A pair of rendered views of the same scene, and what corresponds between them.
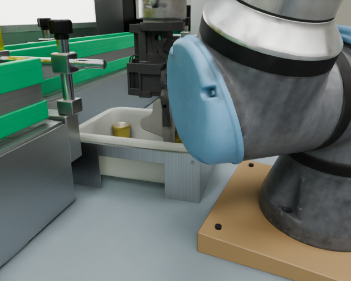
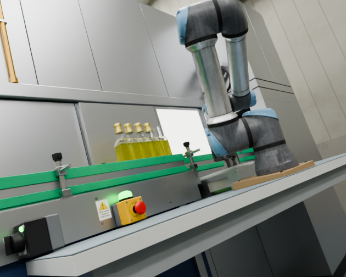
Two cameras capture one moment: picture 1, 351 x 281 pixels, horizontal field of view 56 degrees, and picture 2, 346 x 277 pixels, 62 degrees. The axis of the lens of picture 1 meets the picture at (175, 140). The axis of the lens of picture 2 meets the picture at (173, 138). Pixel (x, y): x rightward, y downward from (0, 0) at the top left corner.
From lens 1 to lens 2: 0.83 m
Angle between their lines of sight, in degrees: 40
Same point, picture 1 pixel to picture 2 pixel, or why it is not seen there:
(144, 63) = not seen: hidden behind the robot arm
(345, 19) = not seen: outside the picture
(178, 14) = not seen: hidden behind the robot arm
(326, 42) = (227, 117)
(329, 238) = (268, 169)
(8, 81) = (174, 158)
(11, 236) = (180, 198)
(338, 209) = (267, 159)
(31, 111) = (182, 167)
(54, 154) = (190, 179)
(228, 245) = (239, 182)
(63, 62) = (188, 153)
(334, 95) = (241, 127)
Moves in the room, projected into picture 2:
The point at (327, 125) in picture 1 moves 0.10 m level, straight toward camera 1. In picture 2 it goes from (244, 134) to (225, 137)
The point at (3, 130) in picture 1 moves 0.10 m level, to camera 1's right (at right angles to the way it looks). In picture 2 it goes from (174, 171) to (196, 163)
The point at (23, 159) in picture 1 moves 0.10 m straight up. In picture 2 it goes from (180, 177) to (173, 154)
